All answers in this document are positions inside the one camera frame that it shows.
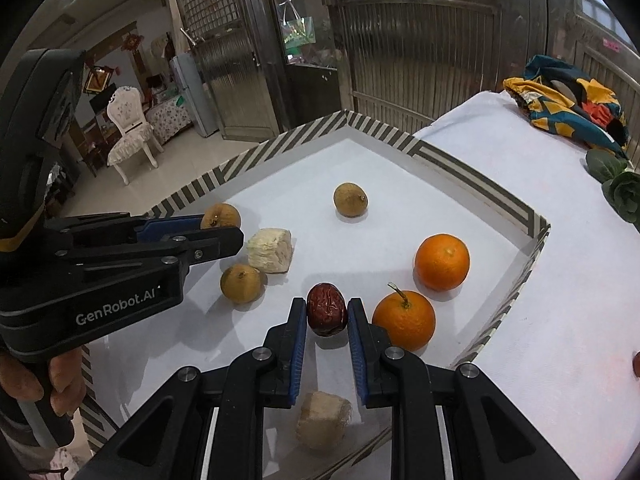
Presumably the white ornate chair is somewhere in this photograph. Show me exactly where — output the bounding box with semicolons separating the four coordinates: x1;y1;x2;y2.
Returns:
106;86;164;186

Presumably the stainless steel door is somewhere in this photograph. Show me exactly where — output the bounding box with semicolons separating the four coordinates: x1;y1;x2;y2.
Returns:
320;0;553;128

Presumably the steel grid door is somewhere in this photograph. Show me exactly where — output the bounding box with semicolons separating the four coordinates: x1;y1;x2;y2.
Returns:
169;0;281;142

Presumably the metal fence panel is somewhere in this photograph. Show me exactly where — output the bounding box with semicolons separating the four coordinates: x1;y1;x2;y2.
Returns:
567;10;640;111

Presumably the red date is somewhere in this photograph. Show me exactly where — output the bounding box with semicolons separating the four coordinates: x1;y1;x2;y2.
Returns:
306;282;349;337

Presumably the grey refrigerator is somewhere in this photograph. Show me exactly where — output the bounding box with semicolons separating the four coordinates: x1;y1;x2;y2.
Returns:
169;54;219;139

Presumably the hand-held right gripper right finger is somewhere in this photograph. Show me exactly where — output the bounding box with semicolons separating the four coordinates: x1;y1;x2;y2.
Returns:
347;297;581;480

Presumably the brown longan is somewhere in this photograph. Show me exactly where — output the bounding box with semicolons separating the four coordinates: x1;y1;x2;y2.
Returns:
200;203;242;231
220;264;265;305
333;182;371;218

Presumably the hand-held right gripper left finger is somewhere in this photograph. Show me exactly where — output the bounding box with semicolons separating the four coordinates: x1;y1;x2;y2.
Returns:
75;297;308;480

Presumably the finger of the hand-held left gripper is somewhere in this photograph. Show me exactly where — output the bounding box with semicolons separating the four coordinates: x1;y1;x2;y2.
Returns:
46;212;207;250
52;225;245;282

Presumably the colourful patterned cloth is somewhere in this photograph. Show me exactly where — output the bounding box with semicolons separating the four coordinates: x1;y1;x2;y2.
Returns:
502;55;631;153

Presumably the striped cardboard box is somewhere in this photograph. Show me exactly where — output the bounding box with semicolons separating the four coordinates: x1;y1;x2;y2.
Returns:
77;109;551;468

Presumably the green leafy vegetable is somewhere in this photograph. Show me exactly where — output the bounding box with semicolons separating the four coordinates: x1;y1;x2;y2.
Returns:
586;149;640;224

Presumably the green hanging bag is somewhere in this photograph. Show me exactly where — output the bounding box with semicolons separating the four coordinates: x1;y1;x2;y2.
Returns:
279;0;317;47

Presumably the person's left hand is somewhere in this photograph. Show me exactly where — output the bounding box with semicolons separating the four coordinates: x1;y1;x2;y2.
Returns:
0;346;87;417

